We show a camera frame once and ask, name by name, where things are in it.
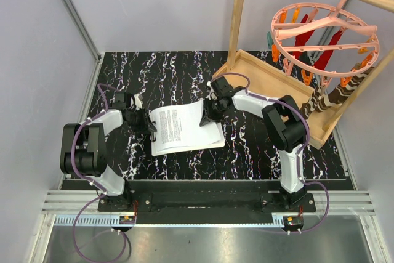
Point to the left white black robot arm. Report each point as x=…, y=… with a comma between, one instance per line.
x=84, y=150

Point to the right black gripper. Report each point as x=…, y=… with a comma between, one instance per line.
x=207, y=116

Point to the aluminium frame rail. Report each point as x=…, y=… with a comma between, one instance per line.
x=46, y=221

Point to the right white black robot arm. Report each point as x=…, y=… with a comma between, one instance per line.
x=286, y=128

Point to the brown striped sock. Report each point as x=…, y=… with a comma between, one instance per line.
x=310, y=106
x=340, y=93

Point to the printed paper sheet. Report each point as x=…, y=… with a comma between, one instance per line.
x=193, y=138
x=181, y=124

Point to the red sock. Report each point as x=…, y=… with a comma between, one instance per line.
x=301, y=40
x=324, y=58

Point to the white clipboard folder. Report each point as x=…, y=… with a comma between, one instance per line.
x=155, y=149

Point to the wooden drying rack stand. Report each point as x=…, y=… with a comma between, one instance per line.
x=266, y=79

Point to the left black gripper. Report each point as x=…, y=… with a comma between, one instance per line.
x=146, y=127

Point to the white slotted cable duct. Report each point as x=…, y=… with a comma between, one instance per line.
x=87, y=220

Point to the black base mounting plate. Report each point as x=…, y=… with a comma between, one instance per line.
x=209, y=208

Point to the pink round clip hanger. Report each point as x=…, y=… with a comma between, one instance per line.
x=295, y=19

